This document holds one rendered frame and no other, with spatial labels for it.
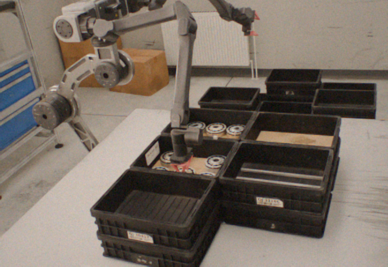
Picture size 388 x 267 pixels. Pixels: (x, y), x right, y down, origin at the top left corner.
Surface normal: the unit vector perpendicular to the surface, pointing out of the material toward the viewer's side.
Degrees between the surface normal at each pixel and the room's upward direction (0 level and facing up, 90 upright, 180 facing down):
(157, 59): 88
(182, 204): 0
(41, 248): 0
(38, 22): 90
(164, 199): 0
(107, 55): 90
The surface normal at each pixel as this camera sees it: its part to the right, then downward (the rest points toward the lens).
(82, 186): -0.12, -0.89
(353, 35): -0.34, 0.45
